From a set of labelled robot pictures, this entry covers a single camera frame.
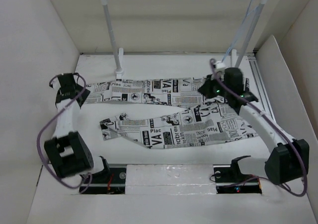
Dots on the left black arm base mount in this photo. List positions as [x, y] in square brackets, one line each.
[109, 180]

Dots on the aluminium rail right side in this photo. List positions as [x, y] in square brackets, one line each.
[262, 94]

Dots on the black white newspaper print trousers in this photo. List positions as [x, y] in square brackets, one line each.
[201, 121]

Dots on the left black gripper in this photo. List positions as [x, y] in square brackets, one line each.
[84, 96]

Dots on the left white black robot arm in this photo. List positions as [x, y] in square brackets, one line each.
[66, 150]

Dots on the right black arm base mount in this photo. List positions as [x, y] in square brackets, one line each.
[230, 180]

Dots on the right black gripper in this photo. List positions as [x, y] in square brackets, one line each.
[205, 89]

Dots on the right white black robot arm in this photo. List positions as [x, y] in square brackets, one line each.
[289, 157]

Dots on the clear blue plastic hanger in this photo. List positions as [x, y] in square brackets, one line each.
[239, 31]

